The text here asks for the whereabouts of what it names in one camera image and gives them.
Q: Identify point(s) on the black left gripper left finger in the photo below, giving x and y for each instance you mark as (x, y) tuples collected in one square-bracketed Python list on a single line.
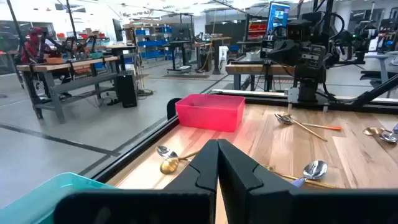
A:
[(140, 208)]

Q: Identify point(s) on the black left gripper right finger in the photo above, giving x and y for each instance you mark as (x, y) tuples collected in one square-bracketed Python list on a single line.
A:
[(311, 208)]

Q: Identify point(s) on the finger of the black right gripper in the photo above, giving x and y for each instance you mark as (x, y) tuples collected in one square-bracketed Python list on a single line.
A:
[(293, 53), (280, 53)]

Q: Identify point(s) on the pink plastic bin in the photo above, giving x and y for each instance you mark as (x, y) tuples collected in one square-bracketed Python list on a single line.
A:
[(211, 115)]

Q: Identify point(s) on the black background robot arm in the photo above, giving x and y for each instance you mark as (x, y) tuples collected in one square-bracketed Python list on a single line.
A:
[(360, 40)]

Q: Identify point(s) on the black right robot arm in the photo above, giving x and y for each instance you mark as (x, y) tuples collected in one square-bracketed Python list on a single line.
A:
[(308, 90)]

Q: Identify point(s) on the red storage bin shelf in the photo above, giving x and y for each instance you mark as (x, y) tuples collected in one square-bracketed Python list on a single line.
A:
[(257, 31)]

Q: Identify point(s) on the wooden-top black workbench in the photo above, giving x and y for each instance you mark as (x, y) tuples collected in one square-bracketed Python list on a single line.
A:
[(248, 69)]

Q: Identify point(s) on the blue lit monitor screen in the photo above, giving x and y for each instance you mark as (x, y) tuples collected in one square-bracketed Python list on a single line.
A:
[(278, 17)]

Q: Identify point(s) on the white box device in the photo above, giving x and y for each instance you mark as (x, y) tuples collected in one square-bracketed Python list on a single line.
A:
[(223, 53)]

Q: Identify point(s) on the black curved clamp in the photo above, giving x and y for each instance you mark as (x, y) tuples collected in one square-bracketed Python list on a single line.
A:
[(172, 107)]

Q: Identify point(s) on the teal plastic bin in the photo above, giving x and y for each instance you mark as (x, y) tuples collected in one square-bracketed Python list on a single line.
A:
[(31, 202)]

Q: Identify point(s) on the black computer tower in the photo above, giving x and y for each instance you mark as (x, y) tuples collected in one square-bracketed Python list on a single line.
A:
[(126, 90)]

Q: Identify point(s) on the blue storage bin shelf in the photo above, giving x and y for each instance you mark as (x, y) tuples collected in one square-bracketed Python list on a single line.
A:
[(152, 43)]

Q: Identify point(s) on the wooden-top gray workbench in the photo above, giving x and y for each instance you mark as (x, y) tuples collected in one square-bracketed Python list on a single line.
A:
[(62, 66)]

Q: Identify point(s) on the person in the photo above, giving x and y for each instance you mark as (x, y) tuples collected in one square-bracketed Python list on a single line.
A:
[(34, 46)]

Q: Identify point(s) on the black aluminium table frame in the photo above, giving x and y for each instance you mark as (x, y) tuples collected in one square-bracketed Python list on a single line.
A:
[(140, 146)]

